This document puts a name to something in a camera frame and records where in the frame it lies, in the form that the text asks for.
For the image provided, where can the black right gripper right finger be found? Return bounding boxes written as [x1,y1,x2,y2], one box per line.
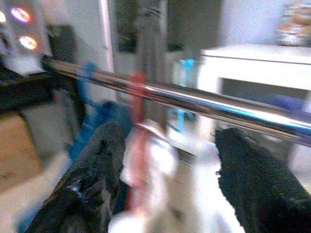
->
[214,128,311,233]

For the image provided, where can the chrome clothes rail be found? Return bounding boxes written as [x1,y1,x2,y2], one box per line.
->
[41,55,311,148]

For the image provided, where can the blue denim garment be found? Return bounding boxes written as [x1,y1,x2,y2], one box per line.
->
[70,100,134,158]

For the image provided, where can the cyan plastic object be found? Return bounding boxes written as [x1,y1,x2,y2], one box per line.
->
[170,58,196,133]

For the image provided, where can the red plastic hanger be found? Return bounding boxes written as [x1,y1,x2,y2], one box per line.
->
[126,70,149,214]

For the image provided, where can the white device glowing lights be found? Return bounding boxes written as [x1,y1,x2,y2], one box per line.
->
[0,0,53,76]

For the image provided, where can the dark cabinet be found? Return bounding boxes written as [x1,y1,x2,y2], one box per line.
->
[0,24,86,156]

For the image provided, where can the patterned round container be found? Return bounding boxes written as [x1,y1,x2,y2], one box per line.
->
[276,2,311,47]

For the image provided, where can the white low cabinet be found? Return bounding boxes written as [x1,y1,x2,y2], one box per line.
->
[198,45,311,136]

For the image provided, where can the white shirt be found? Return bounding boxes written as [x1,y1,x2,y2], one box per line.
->
[108,128,219,233]

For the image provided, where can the grey curtain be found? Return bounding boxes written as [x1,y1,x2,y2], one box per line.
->
[137,0,168,127]

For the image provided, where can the glass sliding door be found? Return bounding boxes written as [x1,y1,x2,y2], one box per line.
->
[99,0,138,53]

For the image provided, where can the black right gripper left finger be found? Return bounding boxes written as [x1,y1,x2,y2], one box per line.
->
[25,122,130,233]

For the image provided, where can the blue plastic hanger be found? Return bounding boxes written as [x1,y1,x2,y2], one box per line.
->
[76,62,98,107]

